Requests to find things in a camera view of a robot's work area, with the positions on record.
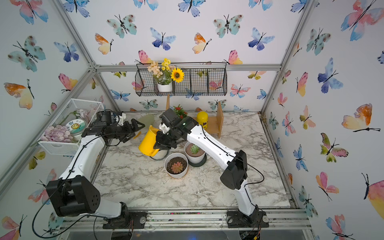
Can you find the yellow watering can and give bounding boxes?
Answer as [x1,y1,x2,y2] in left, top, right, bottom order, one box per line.
[139,125,160,157]

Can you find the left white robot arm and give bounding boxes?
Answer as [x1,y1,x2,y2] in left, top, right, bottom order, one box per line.
[46,119,145,224]

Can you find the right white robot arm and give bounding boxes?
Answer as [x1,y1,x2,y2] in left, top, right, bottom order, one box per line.
[152,109,267,228]

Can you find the pale green succulent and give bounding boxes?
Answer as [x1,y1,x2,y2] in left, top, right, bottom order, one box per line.
[191,145,200,155]

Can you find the white pot with green succulent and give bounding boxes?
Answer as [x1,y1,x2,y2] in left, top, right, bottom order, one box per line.
[184,142,207,167]

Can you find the pink green succulent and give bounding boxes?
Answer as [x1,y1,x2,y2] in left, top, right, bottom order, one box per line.
[171,162,184,175]

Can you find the green pot red flowers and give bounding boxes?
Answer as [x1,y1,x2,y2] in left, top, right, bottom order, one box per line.
[173,105,188,119]

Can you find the white faceted plant pot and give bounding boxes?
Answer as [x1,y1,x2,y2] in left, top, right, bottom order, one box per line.
[150,149,169,161]

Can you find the yellow plastic bottle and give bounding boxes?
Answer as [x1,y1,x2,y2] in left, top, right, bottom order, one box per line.
[197,111,209,129]

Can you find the round green labelled tin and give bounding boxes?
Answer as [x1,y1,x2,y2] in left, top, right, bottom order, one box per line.
[66,119,86,135]

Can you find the white round front pot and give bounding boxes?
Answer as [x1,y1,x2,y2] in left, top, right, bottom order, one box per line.
[164,153,189,179]

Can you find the wooden desktop shelf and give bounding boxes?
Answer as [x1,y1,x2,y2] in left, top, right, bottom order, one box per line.
[166,94,224,139]

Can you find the dark grey pot saucer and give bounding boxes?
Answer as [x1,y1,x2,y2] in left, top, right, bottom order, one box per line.
[187,154,207,167]

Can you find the pink stones bag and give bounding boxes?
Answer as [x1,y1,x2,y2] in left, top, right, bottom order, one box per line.
[40,125,73,143]

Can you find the white pot artificial flowers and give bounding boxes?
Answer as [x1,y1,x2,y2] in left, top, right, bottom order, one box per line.
[147,58,185,93]

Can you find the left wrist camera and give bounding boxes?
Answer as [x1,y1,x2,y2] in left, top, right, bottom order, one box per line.
[93,110,126,127]

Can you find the black wire wall basket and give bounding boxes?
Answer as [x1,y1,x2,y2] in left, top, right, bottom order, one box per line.
[133,62,228,97]

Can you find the white mesh wall basket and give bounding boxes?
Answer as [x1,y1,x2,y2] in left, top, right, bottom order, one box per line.
[38,98,105,156]

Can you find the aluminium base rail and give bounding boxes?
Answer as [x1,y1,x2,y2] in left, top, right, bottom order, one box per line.
[59,206,313,232]

